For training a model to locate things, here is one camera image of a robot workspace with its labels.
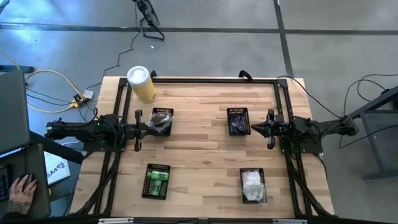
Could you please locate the black keyboard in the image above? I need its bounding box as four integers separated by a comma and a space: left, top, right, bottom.
0, 164, 14, 203

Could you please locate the silver metal bracket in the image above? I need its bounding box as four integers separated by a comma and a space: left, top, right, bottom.
272, 218, 308, 224
98, 217, 134, 224

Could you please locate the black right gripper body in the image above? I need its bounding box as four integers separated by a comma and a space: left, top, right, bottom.
266, 108, 289, 150

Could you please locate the black floor cable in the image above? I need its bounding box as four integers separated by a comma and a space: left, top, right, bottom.
85, 2, 139, 91

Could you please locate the black slotted plastic basket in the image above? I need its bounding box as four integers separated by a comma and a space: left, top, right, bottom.
226, 107, 251, 136
142, 163, 172, 200
151, 107, 174, 137
239, 167, 268, 205

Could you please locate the grey laptop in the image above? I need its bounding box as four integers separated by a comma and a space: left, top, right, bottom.
0, 68, 32, 156

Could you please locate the white paper booklet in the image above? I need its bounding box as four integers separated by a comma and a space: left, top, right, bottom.
43, 151, 72, 187

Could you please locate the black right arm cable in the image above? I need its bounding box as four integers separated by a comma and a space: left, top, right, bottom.
276, 75, 345, 121

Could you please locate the green toiletry bottle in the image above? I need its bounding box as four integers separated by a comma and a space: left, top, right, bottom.
150, 170, 170, 182
147, 180, 168, 197

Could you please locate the dark grey desk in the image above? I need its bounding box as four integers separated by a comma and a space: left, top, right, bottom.
0, 142, 52, 220

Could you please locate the yellow canister with white lid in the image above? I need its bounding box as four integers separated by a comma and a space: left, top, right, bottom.
126, 65, 157, 103

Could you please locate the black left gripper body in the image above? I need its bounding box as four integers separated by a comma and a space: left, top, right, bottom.
124, 109, 147, 152

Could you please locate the yellow floor cable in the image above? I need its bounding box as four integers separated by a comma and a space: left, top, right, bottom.
0, 51, 86, 114

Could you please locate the grey side table frame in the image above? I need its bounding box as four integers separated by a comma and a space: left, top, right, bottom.
343, 85, 398, 182

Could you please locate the person's hand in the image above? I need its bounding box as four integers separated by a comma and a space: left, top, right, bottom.
6, 174, 37, 215

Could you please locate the black floor fan stand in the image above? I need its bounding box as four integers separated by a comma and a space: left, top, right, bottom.
132, 0, 166, 42

